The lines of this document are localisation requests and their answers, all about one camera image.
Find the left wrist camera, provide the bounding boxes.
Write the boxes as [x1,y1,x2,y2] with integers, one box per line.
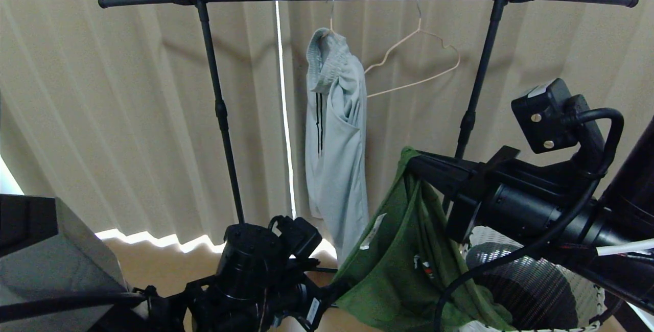
[268,215,323,261]

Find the green garment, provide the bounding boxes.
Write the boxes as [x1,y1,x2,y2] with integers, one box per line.
[331,147,514,332]

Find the black cable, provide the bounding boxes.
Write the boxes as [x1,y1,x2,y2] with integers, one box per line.
[433,108,625,332]

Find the beige curtain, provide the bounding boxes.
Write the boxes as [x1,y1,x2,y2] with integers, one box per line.
[0,0,654,246]

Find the pale grey shorts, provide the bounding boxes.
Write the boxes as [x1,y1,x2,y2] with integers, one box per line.
[305,28,369,266]

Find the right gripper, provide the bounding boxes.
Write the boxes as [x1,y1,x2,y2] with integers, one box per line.
[446,161,614,251]

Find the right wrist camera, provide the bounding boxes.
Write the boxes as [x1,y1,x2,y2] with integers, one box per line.
[483,78,609,189]

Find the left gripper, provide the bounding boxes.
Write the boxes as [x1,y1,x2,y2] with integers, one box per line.
[192,271,349,332]

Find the white laundry basket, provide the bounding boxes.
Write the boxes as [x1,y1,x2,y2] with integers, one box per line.
[459,226,626,332]

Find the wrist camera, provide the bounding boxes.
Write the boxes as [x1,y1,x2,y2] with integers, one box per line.
[268,215,323,261]
[483,78,609,189]

